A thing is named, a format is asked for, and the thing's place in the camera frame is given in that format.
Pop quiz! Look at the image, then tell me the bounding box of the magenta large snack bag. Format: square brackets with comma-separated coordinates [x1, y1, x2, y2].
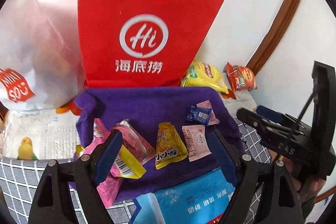
[80, 118, 123, 208]

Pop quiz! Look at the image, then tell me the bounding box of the pink square snack packet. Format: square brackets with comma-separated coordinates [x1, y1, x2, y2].
[182, 125, 211, 162]

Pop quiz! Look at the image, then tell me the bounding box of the small pink candy packet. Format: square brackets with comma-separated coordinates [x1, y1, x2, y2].
[196, 99, 221, 126]

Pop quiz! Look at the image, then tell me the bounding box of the blue small snack packet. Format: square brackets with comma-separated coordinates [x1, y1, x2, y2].
[186, 106, 212, 126]

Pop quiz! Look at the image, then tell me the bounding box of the yellow triangular snack packet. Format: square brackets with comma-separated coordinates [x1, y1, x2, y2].
[155, 122, 188, 170]

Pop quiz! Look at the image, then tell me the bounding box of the person's right hand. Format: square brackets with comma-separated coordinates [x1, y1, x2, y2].
[282, 157, 326, 222]

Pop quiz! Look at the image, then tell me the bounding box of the blue tissue pack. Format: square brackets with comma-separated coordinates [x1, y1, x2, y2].
[129, 169, 235, 224]

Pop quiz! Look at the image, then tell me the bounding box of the grey checkered tablecloth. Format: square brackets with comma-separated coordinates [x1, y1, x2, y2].
[1, 120, 271, 223]

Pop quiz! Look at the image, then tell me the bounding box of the purple towel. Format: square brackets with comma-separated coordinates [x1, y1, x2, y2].
[75, 87, 244, 201]

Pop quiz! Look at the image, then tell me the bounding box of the red chips bag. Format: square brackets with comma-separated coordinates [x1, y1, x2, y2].
[226, 63, 257, 92]

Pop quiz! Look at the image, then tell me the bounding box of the yellow chips bag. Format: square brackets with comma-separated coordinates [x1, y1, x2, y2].
[180, 61, 228, 94]

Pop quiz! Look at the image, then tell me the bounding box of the white plastic Miniso bag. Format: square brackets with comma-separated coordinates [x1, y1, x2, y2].
[1, 0, 84, 111]

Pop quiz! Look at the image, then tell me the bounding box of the red paper shopping bag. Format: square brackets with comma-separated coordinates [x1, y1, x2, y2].
[78, 0, 224, 88]

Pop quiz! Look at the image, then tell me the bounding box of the brown wooden door frame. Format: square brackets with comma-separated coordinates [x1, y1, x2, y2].
[247, 0, 301, 75]

